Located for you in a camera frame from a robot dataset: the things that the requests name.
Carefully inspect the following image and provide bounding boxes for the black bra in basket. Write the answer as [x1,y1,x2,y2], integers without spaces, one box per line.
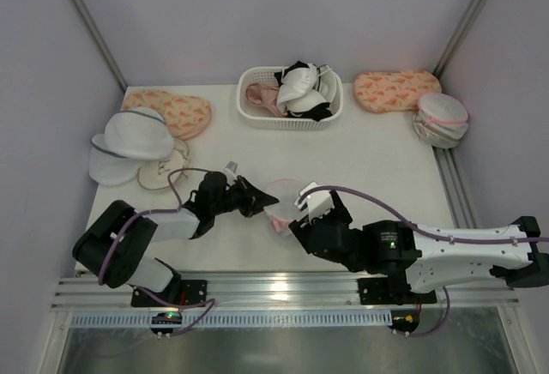
[287,61,332,122]

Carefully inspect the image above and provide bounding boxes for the floral laundry bag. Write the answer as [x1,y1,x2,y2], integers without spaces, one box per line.
[353,70,442,113]
[122,89,213,141]

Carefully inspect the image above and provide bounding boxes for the white bra in basket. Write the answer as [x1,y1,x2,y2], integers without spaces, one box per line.
[274,63,338,115]

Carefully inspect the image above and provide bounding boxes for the left floral laundry bag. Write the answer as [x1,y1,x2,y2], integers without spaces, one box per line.
[122,89,213,141]

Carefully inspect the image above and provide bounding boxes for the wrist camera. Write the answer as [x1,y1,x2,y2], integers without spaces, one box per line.
[225,161,238,174]
[294,182,334,222]

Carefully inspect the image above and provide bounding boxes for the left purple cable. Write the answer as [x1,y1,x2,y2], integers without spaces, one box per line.
[97,168,215,341]

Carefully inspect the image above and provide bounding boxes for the aluminium mounting rail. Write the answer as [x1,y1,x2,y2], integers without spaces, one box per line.
[51,271,519,311]

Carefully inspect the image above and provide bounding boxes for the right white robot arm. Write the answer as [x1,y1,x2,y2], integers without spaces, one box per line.
[289,190,548,305]

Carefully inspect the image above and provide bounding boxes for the white blue-trim mesh bag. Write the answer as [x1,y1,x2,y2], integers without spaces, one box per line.
[88,106,175,186]

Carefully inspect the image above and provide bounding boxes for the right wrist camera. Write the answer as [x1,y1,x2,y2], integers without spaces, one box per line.
[294,182,334,222]

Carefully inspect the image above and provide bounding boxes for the white plastic basket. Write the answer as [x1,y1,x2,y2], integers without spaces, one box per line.
[236,63,344,130]

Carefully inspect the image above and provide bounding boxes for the right floral laundry bag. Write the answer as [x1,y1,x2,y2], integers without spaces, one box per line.
[353,70,442,113]

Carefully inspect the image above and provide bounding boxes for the white slotted cable duct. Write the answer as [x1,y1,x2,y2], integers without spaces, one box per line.
[69,308,392,329]

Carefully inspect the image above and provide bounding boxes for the pink-trim mesh laundry bag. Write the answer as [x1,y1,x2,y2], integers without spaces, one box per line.
[264,178,308,236]

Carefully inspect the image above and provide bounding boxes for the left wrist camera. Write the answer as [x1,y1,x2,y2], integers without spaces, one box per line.
[225,161,238,174]

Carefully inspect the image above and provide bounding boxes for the cream laundry bag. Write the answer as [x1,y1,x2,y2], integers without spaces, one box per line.
[137,139,190,190]

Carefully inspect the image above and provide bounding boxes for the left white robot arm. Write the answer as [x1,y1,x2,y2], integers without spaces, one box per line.
[72,169,279,309]

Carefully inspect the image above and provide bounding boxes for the right side aluminium rail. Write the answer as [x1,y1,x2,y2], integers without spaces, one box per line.
[432,148,477,228]

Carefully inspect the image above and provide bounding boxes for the pink bra in basket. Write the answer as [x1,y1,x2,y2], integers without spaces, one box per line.
[245,83,287,118]

